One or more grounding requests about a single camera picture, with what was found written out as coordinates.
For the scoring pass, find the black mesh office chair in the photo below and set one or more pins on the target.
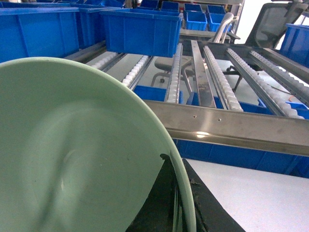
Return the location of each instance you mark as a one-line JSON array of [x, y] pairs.
[[269, 27]]

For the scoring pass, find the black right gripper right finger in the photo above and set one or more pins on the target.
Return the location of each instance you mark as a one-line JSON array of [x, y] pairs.
[[210, 215]]

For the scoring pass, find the large blue bin left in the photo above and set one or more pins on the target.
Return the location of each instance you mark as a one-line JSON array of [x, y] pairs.
[[48, 31]]

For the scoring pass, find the grey stool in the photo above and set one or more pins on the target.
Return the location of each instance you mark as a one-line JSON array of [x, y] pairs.
[[165, 64]]

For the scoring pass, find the green bowl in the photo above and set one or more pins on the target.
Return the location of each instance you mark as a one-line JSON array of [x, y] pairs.
[[69, 162]]

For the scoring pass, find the blue bin on rollers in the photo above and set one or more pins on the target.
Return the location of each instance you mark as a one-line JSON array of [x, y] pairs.
[[142, 32]]

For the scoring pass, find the steel shelf rack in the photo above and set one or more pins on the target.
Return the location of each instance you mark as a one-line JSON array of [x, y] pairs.
[[218, 118]]

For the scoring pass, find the blue bin far right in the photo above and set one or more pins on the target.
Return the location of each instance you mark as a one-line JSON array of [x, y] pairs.
[[295, 45]]

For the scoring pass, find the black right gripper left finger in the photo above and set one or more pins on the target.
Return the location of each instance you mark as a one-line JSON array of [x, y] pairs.
[[157, 213]]

